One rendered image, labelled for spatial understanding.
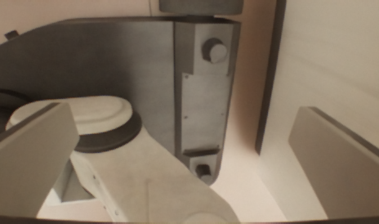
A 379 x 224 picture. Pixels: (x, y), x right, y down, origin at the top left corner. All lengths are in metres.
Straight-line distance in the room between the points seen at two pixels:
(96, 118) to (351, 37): 0.47
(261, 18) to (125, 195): 0.63
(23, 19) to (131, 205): 0.56
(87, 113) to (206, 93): 0.27
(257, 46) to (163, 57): 0.37
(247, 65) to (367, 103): 0.40
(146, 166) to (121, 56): 0.25
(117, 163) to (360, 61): 0.45
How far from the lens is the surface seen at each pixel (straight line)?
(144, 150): 0.33
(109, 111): 0.35
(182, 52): 0.44
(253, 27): 0.71
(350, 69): 0.47
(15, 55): 0.52
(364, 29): 0.45
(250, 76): 0.75
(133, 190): 0.28
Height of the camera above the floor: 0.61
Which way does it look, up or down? 57 degrees down
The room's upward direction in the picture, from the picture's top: 157 degrees clockwise
